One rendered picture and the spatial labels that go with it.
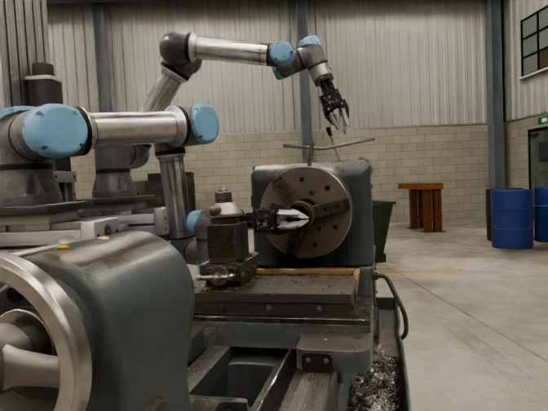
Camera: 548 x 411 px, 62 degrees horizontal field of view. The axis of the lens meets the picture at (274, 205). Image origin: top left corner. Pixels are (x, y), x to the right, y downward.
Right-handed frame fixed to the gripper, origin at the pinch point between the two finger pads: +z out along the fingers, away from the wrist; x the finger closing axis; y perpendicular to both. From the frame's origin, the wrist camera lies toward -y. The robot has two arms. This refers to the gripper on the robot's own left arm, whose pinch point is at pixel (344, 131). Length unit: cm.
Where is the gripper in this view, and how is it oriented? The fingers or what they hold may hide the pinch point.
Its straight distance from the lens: 168.9
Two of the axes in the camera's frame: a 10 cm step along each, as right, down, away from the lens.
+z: 3.6, 9.3, -0.3
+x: 9.0, -3.6, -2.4
